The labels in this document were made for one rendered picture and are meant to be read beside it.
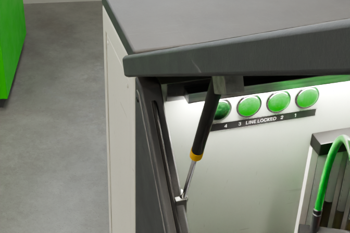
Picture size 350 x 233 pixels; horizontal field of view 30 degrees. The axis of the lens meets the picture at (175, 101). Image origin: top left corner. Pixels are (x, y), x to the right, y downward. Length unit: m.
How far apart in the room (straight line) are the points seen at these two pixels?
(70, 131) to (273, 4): 2.33
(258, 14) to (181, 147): 0.30
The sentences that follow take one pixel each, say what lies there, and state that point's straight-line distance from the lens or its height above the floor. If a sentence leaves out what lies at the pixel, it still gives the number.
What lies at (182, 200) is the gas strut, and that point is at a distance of 1.10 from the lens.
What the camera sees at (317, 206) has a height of 1.17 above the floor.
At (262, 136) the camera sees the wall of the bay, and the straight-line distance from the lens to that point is 1.28.
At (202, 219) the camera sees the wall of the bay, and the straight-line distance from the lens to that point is 1.37.
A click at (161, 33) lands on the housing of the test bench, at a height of 1.50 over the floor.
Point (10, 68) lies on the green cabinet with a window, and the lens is 3.80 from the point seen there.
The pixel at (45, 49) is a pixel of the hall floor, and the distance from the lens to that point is 4.34.
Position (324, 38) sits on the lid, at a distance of 0.46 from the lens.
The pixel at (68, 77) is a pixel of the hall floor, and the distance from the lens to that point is 4.02.
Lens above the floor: 2.04
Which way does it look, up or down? 33 degrees down
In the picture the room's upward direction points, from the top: 2 degrees clockwise
